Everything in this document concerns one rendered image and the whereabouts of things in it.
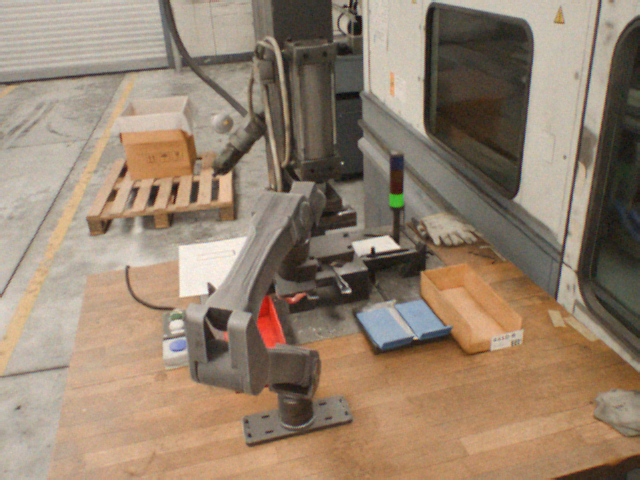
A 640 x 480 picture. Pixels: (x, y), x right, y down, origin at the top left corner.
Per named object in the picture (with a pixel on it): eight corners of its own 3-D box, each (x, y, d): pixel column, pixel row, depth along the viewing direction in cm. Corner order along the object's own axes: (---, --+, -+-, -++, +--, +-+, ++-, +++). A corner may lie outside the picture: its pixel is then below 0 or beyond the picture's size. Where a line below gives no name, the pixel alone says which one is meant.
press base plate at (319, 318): (211, 372, 126) (210, 361, 125) (196, 266, 170) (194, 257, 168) (484, 316, 139) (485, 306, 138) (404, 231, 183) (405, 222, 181)
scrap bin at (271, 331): (235, 394, 115) (232, 370, 112) (222, 325, 137) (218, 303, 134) (294, 381, 117) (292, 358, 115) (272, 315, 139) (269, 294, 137)
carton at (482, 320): (467, 359, 122) (470, 328, 119) (420, 298, 144) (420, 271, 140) (521, 346, 125) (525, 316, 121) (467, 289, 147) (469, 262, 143)
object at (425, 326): (422, 344, 123) (422, 332, 122) (394, 306, 136) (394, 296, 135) (452, 337, 124) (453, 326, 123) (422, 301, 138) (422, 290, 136)
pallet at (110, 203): (118, 176, 505) (114, 160, 499) (233, 164, 515) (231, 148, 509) (89, 235, 398) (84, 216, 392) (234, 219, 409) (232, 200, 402)
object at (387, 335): (384, 354, 121) (384, 342, 119) (357, 315, 134) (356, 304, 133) (414, 346, 122) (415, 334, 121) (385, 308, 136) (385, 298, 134)
